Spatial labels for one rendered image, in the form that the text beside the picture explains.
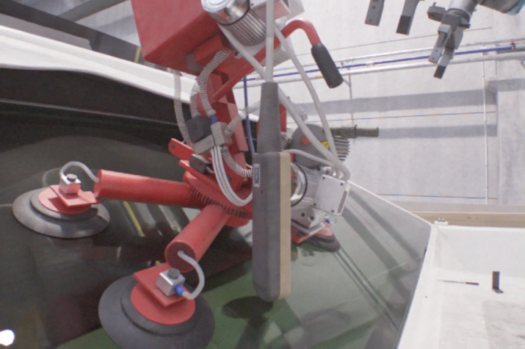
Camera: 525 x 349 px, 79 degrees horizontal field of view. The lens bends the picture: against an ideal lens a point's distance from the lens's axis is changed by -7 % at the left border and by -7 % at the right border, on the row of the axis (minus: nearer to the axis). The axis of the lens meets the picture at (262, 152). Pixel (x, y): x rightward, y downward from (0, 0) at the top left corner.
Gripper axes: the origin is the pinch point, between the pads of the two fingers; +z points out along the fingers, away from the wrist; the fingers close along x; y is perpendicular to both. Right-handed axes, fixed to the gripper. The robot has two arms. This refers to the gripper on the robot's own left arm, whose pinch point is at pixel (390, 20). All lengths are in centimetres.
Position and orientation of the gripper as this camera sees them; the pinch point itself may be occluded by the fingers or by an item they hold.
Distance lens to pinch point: 77.8
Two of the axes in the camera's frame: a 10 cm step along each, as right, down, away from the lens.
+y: -6.5, -3.8, 6.6
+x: -7.4, 1.1, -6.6
